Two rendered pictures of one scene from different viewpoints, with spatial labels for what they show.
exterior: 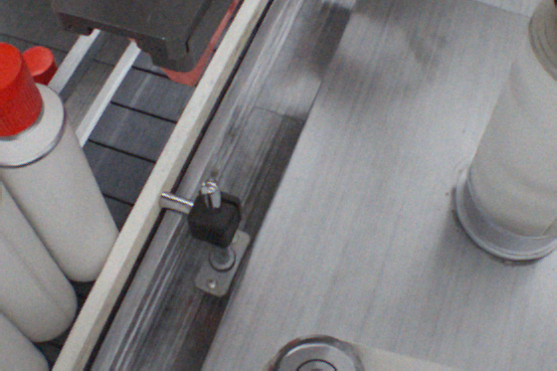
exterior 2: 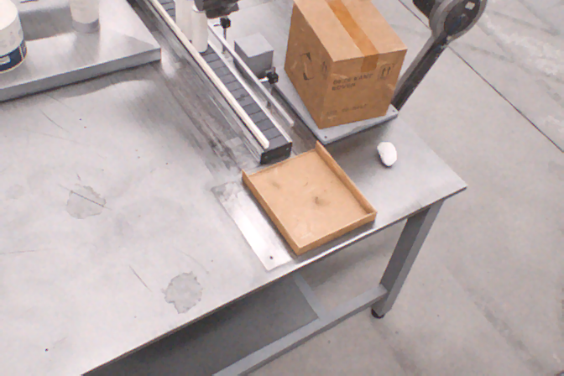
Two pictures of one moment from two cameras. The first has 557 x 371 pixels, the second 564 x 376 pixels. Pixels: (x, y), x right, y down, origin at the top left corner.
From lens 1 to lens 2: 2.26 m
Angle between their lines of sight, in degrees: 62
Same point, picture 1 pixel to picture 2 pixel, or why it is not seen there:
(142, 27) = not seen: outside the picture
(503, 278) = not seen: hidden behind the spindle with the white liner
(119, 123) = not seen: outside the picture
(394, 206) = (108, 13)
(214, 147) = (148, 6)
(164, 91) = (167, 7)
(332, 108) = (135, 20)
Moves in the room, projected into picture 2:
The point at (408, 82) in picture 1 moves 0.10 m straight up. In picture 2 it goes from (127, 31) to (124, 5)
